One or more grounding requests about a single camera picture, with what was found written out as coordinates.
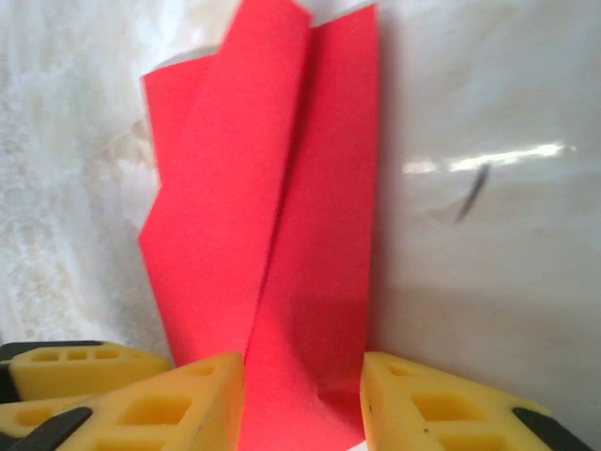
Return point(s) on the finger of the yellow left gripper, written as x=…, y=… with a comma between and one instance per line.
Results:
x=33, y=413
x=84, y=373

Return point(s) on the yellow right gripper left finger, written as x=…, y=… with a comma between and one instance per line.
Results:
x=178, y=413

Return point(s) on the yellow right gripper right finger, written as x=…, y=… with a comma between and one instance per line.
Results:
x=422, y=413

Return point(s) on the red paper sheet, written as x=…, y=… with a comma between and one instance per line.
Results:
x=305, y=235

